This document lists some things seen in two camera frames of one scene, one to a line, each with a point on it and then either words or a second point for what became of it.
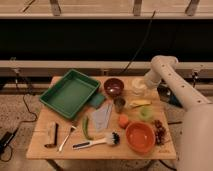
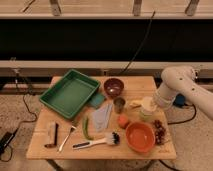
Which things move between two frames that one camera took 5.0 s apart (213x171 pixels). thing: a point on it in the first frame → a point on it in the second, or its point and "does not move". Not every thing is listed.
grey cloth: (102, 116) does not move
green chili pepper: (85, 122) does not move
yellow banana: (140, 103) does not move
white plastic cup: (139, 87) → (148, 103)
